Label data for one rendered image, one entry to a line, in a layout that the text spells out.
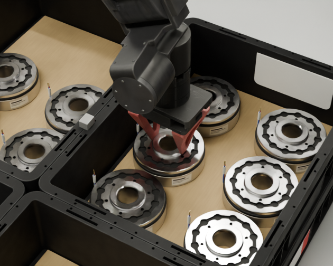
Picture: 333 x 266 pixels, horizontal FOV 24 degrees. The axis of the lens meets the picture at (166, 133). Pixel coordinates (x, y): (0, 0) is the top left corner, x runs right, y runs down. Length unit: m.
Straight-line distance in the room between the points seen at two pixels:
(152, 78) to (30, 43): 0.47
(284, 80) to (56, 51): 0.39
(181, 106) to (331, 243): 0.35
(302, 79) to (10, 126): 0.44
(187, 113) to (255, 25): 0.59
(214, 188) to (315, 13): 0.63
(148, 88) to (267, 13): 0.74
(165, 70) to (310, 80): 0.30
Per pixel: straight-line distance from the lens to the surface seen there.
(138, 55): 0.89
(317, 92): 1.16
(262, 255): 0.90
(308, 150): 1.11
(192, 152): 1.09
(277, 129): 1.12
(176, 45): 0.94
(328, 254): 1.20
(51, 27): 1.36
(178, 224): 1.05
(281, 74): 1.17
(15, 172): 0.99
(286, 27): 1.57
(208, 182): 1.09
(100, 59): 1.28
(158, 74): 0.91
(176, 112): 1.00
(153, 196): 1.04
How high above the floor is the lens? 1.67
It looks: 47 degrees down
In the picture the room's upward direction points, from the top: straight up
